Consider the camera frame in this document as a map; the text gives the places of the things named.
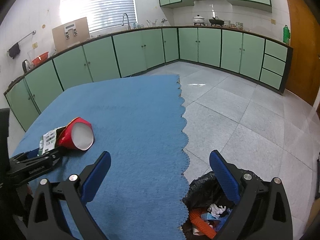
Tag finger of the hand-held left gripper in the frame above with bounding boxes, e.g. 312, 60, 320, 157
9, 148, 63, 165
0, 156, 62, 188

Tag dark towel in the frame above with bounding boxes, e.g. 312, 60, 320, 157
9, 42, 21, 59

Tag cardboard box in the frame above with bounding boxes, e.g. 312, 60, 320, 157
52, 17, 90, 52

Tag wooden door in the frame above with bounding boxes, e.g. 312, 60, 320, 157
284, 0, 320, 107

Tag orange foam net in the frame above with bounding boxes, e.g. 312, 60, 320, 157
189, 208, 218, 239

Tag green white snack packet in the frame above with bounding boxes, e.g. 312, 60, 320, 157
39, 127, 67, 157

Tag stacked small dishes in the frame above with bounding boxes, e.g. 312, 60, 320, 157
224, 20, 244, 29

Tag black wok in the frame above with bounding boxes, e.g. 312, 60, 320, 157
209, 17, 225, 27

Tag white window blinds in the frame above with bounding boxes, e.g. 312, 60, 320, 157
61, 0, 138, 33

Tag red basin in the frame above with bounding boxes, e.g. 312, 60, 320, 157
31, 52, 49, 65

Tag red paper cup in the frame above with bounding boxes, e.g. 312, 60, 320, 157
55, 117, 95, 152

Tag metal towel bar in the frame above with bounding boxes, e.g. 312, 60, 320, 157
7, 30, 36, 53

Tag green bottle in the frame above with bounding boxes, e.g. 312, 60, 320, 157
282, 25, 291, 45

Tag green base cabinets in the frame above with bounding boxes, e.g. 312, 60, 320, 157
4, 26, 293, 132

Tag blue table cloth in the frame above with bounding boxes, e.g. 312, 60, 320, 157
9, 74, 192, 240

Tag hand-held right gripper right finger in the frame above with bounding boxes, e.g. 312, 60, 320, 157
209, 150, 293, 240

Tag black trash bin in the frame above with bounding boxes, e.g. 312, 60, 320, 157
180, 171, 240, 240

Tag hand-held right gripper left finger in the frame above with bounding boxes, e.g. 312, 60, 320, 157
26, 151, 112, 240

